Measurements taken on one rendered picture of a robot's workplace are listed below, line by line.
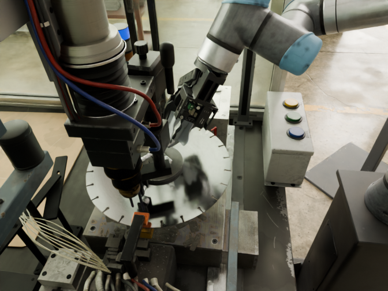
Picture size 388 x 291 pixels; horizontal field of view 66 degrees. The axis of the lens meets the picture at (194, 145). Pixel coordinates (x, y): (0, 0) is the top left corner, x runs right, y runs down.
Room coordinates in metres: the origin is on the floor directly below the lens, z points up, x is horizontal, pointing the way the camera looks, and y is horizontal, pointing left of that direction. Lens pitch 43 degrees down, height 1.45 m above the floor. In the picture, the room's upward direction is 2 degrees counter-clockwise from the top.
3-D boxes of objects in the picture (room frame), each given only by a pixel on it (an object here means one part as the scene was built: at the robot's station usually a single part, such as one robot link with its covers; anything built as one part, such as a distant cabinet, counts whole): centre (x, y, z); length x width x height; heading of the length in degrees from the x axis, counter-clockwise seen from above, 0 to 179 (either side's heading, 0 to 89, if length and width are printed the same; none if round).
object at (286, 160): (0.70, -0.28, 0.82); 0.28 x 0.11 x 0.15; 171
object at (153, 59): (0.40, 0.07, 1.17); 0.06 x 0.05 x 0.20; 162
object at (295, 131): (0.62, -0.28, 0.90); 0.04 x 0.04 x 0.02
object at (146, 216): (0.29, 0.11, 0.95); 0.10 x 0.03 x 0.07; 171
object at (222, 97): (0.80, -0.03, 0.82); 0.18 x 0.18 x 0.15; 81
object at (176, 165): (0.48, 0.08, 0.96); 0.11 x 0.11 x 0.03
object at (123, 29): (0.77, 0.18, 1.14); 0.05 x 0.04 x 0.03; 81
